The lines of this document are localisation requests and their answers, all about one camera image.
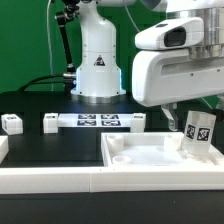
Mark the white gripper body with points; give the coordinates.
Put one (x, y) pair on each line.
(162, 77)

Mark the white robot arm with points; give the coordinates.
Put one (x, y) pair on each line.
(195, 25)

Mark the white square table top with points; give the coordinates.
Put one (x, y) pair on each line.
(152, 149)

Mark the white base marker plate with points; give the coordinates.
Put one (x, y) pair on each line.
(94, 120)

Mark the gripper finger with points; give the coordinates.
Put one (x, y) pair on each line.
(169, 111)

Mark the white u-shaped obstacle fence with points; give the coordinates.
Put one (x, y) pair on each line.
(110, 179)

